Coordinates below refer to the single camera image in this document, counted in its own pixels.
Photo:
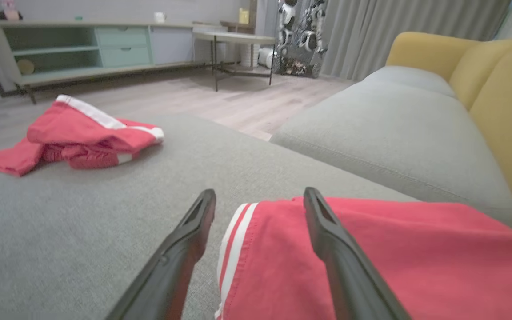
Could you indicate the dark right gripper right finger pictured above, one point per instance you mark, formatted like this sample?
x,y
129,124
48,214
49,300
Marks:
x,y
354,284

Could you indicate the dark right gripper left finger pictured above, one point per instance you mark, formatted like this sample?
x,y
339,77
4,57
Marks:
x,y
167,275

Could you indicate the red pants with thin stripes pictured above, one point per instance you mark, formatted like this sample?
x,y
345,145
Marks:
x,y
438,266

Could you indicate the red mesh shorts white band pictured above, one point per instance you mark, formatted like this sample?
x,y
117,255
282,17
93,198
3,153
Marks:
x,y
82,129

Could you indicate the large grey sofa ottoman cushion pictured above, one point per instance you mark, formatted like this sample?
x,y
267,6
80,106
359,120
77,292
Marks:
x,y
105,213

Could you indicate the grey sofa back cushion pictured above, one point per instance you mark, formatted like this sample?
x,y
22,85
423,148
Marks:
x,y
394,133

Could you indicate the long low green-grey TV cabinet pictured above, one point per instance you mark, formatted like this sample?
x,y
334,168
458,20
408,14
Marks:
x,y
171,44

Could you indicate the small white cylinder appliance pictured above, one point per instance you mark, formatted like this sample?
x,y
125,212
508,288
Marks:
x,y
266,58

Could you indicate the yellow sofa backrest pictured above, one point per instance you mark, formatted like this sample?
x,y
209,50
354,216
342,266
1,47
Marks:
x,y
505,89

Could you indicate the round side table metal legs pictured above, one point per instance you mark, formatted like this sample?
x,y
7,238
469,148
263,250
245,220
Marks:
x,y
234,37

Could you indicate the round wooden disc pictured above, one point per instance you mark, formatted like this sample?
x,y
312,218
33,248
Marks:
x,y
26,66

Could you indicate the white mug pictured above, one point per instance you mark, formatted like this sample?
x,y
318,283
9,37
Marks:
x,y
159,17

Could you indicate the grey curtain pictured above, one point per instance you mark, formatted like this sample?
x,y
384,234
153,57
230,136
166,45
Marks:
x,y
394,26

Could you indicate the black and white robot figure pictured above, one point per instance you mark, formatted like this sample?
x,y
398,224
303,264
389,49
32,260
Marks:
x,y
300,26

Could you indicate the small yellow box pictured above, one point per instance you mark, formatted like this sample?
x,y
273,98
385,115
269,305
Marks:
x,y
243,16

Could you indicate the pink toy figure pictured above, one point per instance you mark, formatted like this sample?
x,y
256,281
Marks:
x,y
10,11

